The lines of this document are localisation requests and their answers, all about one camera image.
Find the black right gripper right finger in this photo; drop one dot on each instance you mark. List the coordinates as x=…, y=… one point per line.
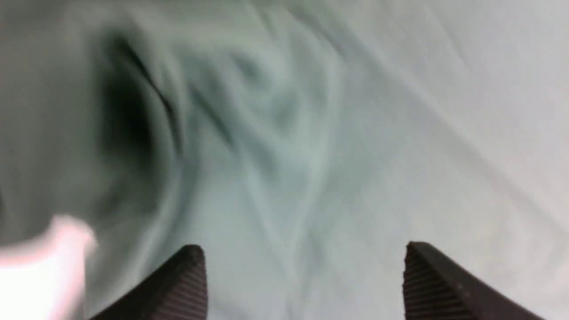
x=437, y=288

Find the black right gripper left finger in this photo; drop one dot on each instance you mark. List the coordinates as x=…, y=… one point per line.
x=177, y=290

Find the green long-sleeved shirt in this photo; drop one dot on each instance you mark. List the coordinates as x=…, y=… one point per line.
x=301, y=143

